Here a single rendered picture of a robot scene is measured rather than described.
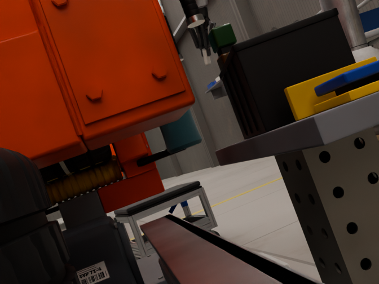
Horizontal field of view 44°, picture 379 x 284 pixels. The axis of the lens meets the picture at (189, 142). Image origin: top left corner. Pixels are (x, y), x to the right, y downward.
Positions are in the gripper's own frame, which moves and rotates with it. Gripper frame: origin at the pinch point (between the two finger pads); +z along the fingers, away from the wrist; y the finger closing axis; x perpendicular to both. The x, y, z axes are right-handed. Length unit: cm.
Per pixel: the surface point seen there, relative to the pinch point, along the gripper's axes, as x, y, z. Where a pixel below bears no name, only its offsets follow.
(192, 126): 84, -40, 1
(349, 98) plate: 128, -87, -17
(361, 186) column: 119, -86, -3
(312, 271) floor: 57, -56, 58
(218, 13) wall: -732, 368, 40
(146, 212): 22, 33, 66
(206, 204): -1, 15, 73
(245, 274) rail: 156, -88, -16
